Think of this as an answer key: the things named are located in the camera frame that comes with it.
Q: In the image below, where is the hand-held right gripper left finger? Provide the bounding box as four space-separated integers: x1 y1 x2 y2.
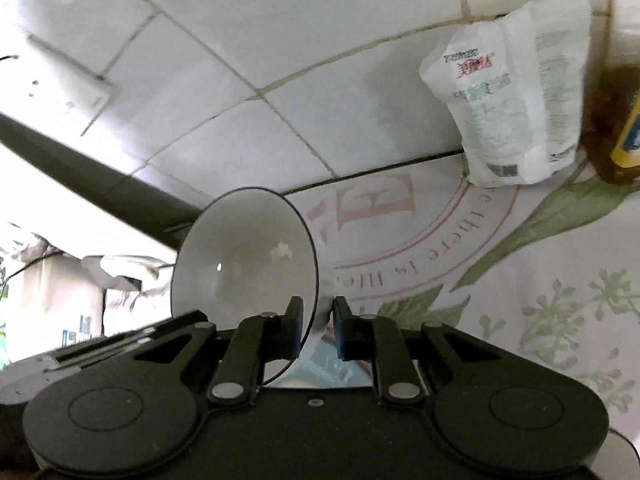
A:
132 296 305 407

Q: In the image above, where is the large white black-rimmed bowl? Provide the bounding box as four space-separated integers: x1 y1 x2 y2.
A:
170 186 319 389

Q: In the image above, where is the floral print tablecloth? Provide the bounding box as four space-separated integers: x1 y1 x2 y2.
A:
280 152 640 443

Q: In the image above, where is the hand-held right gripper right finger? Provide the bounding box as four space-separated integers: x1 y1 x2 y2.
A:
333 296 506 407

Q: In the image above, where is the white appliance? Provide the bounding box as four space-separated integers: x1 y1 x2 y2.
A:
0 254 107 367

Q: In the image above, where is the white wall socket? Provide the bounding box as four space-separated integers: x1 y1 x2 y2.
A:
0 32 112 137

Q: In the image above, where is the white plastic salt bag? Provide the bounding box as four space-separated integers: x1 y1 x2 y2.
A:
419 0 593 187

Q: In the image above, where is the white board with black edge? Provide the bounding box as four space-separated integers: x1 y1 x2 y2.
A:
0 112 212 252

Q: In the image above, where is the white grey rounded handle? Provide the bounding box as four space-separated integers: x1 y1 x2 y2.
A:
81 254 176 292

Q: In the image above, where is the yellow label oil bottle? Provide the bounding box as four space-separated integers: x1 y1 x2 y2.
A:
582 0 640 185

